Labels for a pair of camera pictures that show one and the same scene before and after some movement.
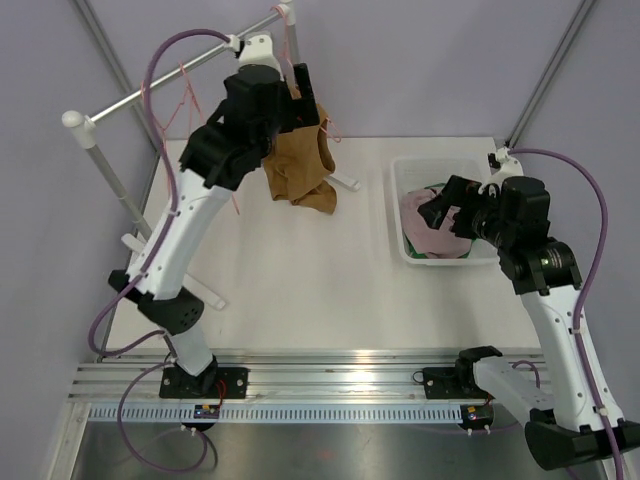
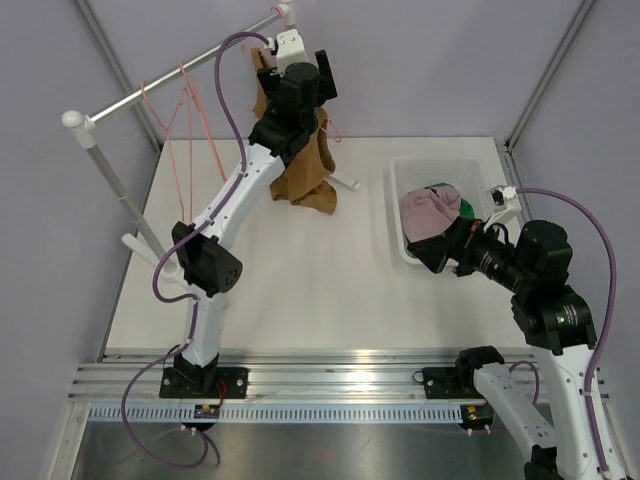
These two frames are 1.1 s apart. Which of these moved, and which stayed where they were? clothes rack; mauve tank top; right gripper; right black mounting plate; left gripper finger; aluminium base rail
Moved: left gripper finger; right gripper
Stayed: mauve tank top; right black mounting plate; aluminium base rail; clothes rack
